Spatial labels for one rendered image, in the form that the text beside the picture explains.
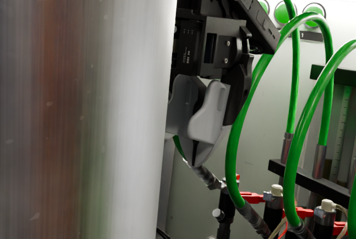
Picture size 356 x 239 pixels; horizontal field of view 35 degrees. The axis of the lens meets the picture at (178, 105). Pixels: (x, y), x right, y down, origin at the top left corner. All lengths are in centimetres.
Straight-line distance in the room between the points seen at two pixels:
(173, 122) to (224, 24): 11
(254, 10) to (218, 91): 9
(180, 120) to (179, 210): 78
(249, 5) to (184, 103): 12
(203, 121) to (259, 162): 67
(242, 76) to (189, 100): 7
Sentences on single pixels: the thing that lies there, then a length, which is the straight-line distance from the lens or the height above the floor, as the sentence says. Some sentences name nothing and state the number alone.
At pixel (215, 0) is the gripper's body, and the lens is 53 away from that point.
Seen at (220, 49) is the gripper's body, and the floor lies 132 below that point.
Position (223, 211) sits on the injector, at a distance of 91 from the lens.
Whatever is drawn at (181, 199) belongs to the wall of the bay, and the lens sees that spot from 132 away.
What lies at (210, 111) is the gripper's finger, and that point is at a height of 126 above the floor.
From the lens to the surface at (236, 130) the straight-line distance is 70.
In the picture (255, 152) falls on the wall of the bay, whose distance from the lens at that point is 120.
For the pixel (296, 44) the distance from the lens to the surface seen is 102.
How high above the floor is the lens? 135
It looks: 9 degrees down
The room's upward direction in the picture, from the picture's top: 7 degrees clockwise
